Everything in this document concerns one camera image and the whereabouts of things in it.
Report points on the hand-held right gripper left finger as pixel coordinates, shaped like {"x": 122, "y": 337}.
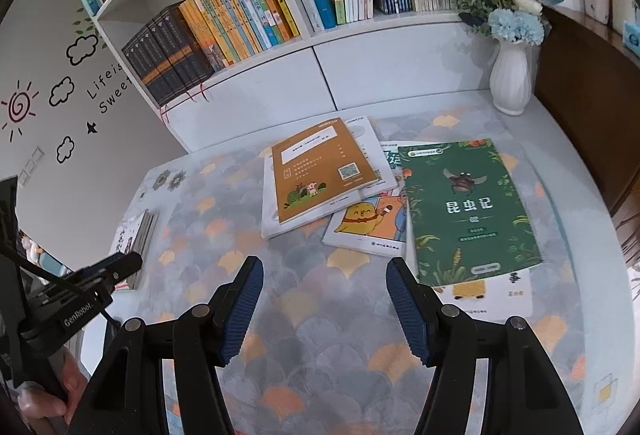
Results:
{"x": 242, "y": 310}

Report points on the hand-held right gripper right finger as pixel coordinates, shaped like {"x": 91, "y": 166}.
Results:
{"x": 407, "y": 310}

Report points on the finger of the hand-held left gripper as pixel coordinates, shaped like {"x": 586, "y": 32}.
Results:
{"x": 115, "y": 267}

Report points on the dark green beetle cover book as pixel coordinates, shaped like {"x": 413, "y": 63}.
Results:
{"x": 465, "y": 215}

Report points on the stack of thin books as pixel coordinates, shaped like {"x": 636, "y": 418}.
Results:
{"x": 142, "y": 235}

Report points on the row of dark grey books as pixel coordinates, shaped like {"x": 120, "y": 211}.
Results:
{"x": 165, "y": 55}

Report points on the row of orange yellow books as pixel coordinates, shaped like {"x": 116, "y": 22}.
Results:
{"x": 240, "y": 15}

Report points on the person's left hand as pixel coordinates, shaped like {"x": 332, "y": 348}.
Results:
{"x": 75, "y": 377}

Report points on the grey leaf-patterned tablecloth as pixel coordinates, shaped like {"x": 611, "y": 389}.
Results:
{"x": 310, "y": 305}

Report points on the white book with yellow print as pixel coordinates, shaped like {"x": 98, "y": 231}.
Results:
{"x": 500, "y": 300}

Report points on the large plain white book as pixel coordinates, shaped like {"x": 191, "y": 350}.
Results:
{"x": 270, "y": 215}

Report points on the cartoon chick cover book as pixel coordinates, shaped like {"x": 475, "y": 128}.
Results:
{"x": 365, "y": 220}

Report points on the orange brown cover book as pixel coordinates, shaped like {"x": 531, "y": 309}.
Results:
{"x": 310, "y": 175}

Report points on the white book with code print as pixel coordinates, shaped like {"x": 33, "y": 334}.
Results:
{"x": 372, "y": 150}

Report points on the striped beige bedding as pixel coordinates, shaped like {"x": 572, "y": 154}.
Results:
{"x": 631, "y": 240}

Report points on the white bookshelf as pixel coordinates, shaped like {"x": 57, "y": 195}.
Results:
{"x": 390, "y": 65}

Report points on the white ribbed vase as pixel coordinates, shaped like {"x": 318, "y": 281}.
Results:
{"x": 510, "y": 80}

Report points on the brown wooden cabinet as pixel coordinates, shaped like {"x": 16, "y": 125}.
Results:
{"x": 575, "y": 80}

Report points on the blue tissue pack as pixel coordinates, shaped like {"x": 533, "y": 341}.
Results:
{"x": 632, "y": 32}

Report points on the black cloud wall sticker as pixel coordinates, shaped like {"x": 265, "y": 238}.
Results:
{"x": 82, "y": 47}
{"x": 62, "y": 90}
{"x": 65, "y": 150}

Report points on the white wall socket panel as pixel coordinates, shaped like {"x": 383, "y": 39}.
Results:
{"x": 30, "y": 165}

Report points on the black star wall sticker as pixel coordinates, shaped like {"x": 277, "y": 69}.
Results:
{"x": 91, "y": 127}

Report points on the black lettering wall sticker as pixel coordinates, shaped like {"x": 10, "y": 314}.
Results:
{"x": 107, "y": 85}

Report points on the red sun wall sticker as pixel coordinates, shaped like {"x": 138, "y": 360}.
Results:
{"x": 17, "y": 107}

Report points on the green tree wall sticker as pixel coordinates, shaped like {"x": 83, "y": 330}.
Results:
{"x": 82, "y": 22}

